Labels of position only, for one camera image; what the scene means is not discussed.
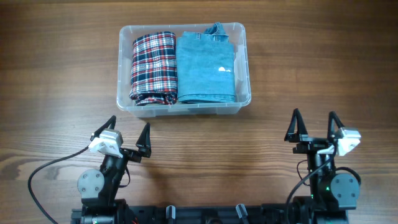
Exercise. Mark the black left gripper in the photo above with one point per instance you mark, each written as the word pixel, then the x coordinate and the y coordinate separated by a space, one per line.
pixel 143 144

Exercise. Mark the blue denim cloth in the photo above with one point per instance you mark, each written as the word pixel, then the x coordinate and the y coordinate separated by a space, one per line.
pixel 205 67

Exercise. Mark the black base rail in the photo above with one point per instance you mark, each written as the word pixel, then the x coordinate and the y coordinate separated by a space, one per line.
pixel 266 213

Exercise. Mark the clear plastic storage container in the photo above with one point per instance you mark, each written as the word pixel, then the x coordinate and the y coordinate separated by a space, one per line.
pixel 237 36

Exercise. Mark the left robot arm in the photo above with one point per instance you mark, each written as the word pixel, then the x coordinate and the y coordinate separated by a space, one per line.
pixel 98 189

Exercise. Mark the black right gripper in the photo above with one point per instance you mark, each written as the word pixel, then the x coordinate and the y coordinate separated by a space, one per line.
pixel 314 144

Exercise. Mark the red plaid cloth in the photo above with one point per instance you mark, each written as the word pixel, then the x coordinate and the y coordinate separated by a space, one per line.
pixel 154 69

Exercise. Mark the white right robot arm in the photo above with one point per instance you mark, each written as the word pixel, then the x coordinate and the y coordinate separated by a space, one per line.
pixel 327 192

